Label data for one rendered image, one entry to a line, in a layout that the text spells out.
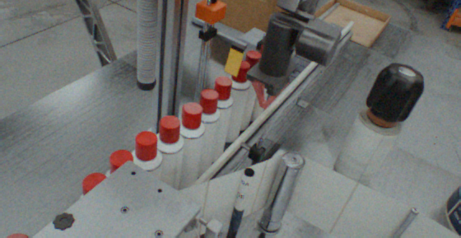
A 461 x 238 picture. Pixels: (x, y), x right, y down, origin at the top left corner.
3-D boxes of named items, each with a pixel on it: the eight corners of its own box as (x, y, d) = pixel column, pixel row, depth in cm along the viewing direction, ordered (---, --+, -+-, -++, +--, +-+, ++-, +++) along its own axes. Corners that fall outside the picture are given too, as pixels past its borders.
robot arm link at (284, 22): (279, 4, 70) (265, 14, 66) (314, 17, 68) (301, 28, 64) (271, 37, 75) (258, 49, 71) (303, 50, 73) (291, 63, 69)
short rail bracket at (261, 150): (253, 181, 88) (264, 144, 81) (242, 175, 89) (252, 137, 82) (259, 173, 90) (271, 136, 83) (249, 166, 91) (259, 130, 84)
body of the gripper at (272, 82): (295, 72, 78) (305, 39, 74) (274, 95, 71) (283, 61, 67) (267, 59, 80) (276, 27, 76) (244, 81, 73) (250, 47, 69)
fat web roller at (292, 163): (274, 240, 72) (301, 174, 60) (253, 226, 73) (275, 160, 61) (284, 223, 75) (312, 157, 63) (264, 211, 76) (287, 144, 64)
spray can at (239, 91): (232, 147, 88) (249, 74, 75) (212, 138, 90) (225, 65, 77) (241, 134, 92) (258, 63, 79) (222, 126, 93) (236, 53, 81)
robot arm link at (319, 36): (300, -16, 72) (289, -27, 64) (357, 6, 69) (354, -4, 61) (274, 44, 75) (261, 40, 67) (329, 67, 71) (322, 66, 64)
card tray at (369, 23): (369, 48, 149) (373, 39, 146) (308, 23, 157) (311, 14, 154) (388, 23, 170) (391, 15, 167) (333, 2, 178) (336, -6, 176)
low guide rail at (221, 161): (173, 218, 70) (173, 212, 69) (167, 215, 70) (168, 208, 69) (352, 26, 146) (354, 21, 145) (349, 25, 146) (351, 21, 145)
